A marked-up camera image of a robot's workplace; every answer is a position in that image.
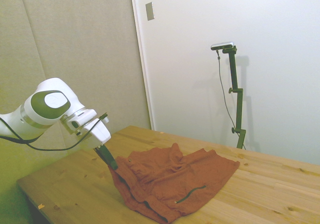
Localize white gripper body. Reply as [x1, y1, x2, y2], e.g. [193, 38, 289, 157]
[74, 108, 112, 151]

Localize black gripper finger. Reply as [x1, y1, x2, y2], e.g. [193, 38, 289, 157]
[93, 147, 111, 169]
[98, 145, 119, 171]

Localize rust red shorts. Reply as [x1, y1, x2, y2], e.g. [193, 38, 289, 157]
[107, 142, 241, 224]

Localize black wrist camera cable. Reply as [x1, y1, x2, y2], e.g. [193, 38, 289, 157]
[0, 112, 109, 152]

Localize white door frame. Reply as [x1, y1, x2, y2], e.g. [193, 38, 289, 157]
[128, 0, 157, 132]

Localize grey wall plate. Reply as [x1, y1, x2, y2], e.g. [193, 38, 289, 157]
[145, 1, 156, 22]

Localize dark green camera stand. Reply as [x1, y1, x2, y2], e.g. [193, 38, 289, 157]
[221, 45, 247, 150]

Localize silver camera on stand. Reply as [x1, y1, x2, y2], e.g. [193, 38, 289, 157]
[210, 40, 236, 52]

